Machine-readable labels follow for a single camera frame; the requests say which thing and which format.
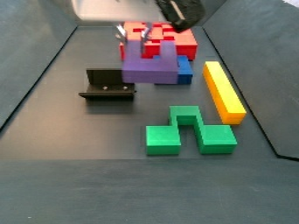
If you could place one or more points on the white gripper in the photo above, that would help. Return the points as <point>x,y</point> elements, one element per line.
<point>120,11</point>

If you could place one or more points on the purple U-shaped block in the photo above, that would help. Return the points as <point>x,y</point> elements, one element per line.
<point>157,71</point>

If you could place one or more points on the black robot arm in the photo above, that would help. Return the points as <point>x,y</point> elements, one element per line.
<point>181,14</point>

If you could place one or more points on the red slotted board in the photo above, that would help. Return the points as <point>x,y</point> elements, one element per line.
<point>183,40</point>

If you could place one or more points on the black angled fixture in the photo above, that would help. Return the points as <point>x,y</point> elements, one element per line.
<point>105,85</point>

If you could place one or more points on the blue U-shaped block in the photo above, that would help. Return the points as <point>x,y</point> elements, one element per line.
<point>184,73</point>

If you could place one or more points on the yellow long bar block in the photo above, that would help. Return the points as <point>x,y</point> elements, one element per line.
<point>225,99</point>

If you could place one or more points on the green zigzag block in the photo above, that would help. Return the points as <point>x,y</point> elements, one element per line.
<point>215,138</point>

